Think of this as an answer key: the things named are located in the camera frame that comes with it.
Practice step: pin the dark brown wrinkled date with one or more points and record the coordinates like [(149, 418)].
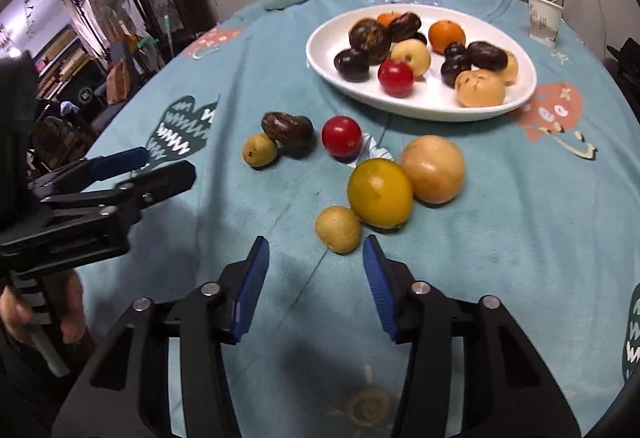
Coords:
[(287, 130)]

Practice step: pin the white paper cup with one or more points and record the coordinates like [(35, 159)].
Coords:
[(544, 18)]

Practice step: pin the small yellow apple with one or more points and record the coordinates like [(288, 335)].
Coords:
[(411, 57)]

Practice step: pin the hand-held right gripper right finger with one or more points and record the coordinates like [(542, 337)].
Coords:
[(380, 288)]

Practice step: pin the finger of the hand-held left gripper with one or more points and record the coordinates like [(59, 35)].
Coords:
[(170, 178), (120, 163)]

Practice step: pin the black chair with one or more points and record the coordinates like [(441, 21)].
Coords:
[(625, 63)]

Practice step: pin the standing fan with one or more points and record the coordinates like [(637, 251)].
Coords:
[(111, 0)]

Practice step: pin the dark wrinkled passion fruit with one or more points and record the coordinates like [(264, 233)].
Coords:
[(370, 38)]

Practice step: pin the brown cushion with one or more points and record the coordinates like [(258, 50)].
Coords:
[(119, 77)]

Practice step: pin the small yellow pear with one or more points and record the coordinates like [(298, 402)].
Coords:
[(338, 229)]

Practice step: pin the tan speckled pear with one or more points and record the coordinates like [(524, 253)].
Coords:
[(480, 88)]

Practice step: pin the white plate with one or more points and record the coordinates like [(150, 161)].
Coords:
[(430, 103)]

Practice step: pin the light blue printed tablecloth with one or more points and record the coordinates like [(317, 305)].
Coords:
[(500, 243)]

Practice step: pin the pale yellow pear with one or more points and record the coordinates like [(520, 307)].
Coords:
[(511, 68)]

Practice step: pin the dark purple plum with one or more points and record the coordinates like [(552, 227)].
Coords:
[(455, 50), (454, 70), (421, 38), (352, 64)]

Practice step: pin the yellow citrus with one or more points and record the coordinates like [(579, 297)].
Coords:
[(380, 193)]

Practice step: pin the small green-yellow pear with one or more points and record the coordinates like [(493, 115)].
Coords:
[(260, 150)]

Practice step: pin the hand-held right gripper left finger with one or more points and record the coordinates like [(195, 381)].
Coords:
[(250, 288)]

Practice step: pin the golden round pear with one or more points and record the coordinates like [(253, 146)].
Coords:
[(432, 169)]

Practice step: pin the small red apple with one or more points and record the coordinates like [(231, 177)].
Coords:
[(396, 77)]

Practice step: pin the person's left hand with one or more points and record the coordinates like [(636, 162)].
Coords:
[(75, 313)]

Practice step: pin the red cherry tomato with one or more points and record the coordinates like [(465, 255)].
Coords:
[(341, 136)]

